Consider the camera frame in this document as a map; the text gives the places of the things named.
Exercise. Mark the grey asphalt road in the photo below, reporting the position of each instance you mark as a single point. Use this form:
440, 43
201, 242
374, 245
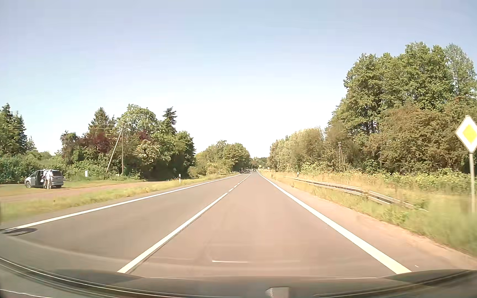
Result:
259, 219

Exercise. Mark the trees and bushes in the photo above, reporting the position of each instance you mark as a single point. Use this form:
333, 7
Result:
139, 145

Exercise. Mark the wooden utility pole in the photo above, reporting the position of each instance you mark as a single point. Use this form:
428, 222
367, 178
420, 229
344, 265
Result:
121, 153
340, 157

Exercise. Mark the car's own bonnet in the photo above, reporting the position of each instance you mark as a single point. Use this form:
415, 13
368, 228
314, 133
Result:
238, 287

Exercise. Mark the road markings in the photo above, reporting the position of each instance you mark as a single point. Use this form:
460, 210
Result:
358, 241

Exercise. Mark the grass verge with path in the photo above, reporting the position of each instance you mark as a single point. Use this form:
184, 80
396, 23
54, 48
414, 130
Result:
77, 194

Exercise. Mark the row of trees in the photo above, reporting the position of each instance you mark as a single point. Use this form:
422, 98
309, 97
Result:
408, 124

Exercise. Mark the group of people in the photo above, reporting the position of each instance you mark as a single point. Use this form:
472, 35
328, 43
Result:
48, 178

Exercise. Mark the silver parked car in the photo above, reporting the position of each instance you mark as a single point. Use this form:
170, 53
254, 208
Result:
35, 179

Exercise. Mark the dry grass verge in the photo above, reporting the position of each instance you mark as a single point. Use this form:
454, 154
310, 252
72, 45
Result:
441, 215

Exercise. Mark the yellow diamond road sign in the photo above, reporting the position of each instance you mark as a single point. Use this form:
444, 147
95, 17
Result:
470, 136

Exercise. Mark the metal guard rail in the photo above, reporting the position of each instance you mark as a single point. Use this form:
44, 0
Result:
346, 188

